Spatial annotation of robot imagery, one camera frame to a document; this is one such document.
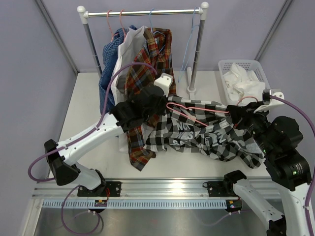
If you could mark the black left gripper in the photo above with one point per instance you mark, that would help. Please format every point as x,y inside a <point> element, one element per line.
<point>164,102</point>

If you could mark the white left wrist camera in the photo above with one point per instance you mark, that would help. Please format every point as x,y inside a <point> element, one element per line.
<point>164,82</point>

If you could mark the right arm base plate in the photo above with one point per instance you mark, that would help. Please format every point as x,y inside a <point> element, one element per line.
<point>219,189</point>

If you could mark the metal clothes rack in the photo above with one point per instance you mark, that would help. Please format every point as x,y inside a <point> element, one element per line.
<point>191,71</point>

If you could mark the white hanging shirt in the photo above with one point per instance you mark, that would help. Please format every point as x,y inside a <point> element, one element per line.
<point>127,52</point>

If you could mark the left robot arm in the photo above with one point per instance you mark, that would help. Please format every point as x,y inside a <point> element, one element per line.
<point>63,156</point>

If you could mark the white slotted cable duct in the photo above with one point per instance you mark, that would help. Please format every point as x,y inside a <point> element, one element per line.
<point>136,204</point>

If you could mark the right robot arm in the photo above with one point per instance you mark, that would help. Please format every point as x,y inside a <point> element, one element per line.
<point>288,169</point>

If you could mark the aluminium mounting rail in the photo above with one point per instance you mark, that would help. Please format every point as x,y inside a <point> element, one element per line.
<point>135,189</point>

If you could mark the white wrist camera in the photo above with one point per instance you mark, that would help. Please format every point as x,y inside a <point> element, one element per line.
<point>164,82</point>
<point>268,102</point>

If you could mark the black white checked shirt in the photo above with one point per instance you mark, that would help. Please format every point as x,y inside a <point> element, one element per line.
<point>218,140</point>

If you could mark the white linen shirt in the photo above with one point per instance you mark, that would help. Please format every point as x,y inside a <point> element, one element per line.
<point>242,84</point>

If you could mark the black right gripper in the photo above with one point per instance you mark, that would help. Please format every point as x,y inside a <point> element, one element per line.
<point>248,113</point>

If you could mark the white plastic basket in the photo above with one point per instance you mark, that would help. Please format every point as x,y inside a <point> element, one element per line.
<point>254,65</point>

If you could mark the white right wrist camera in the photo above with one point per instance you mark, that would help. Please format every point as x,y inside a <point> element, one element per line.
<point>268,102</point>

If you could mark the blue checked shirt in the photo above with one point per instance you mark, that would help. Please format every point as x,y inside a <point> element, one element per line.
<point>110,56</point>

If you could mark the red brown plaid shirt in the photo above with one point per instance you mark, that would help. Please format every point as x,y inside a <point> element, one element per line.
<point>157,53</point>

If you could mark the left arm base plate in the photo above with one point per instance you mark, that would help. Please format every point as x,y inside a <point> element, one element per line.
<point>107,189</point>

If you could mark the blue plastic hanger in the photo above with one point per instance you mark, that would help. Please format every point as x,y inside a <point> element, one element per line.
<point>188,52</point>

